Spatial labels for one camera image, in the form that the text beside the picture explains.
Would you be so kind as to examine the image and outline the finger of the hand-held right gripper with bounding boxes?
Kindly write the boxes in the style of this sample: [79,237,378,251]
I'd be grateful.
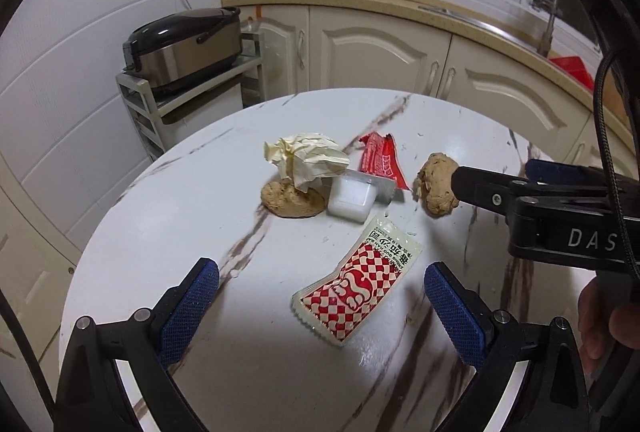
[524,159,621,188]
[450,166,531,213]

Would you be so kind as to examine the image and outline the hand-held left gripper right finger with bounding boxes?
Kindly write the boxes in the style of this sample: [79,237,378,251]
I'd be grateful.
[424,262,591,432]

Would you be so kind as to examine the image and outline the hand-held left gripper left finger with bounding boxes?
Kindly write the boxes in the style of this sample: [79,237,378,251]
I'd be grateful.
[52,257,221,432]

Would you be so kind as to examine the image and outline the brown cookie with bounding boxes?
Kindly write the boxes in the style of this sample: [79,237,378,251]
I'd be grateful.
[261,181,326,219]
[413,152,460,216]

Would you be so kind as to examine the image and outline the red white checkered packet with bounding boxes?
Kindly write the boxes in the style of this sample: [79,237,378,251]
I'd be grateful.
[291,211,423,347]

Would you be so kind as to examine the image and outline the person's right hand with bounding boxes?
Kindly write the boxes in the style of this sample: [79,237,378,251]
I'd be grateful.
[577,279,623,360]

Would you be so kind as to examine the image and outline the red basin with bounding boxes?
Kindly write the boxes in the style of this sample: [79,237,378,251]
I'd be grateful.
[547,55,596,90]

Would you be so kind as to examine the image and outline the red sauce packet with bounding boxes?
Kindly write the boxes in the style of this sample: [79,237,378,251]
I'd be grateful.
[357,131,412,190]

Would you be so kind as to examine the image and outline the white plastic jelly cup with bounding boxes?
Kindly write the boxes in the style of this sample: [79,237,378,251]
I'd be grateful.
[327,169,396,224]

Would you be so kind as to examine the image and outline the steel faucet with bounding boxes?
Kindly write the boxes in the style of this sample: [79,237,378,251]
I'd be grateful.
[520,0,563,58]

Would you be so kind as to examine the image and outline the cream room door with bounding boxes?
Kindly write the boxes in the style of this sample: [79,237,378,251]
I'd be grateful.
[0,152,96,413]

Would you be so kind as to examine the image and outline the steel sink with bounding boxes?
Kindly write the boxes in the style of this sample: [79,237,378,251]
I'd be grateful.
[419,4,551,54]

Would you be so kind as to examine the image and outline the crumpled cream paper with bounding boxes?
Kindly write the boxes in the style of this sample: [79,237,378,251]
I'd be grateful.
[263,133,351,190]

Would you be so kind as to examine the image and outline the grey shelf cart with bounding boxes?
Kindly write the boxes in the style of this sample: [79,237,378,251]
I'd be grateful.
[116,30,266,163]

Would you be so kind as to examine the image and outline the cream kitchen cabinets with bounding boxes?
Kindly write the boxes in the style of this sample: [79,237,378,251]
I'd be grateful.
[220,0,640,140]

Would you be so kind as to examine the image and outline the narrow cream cabinet door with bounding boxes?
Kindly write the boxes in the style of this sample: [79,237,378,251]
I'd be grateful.
[257,5,311,100]

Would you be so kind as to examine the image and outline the black and steel rice cooker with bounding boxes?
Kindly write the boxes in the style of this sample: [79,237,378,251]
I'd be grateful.
[122,6,244,96]

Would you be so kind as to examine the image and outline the black braided cable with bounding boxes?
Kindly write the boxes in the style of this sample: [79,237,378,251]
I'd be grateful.
[592,47,640,283]

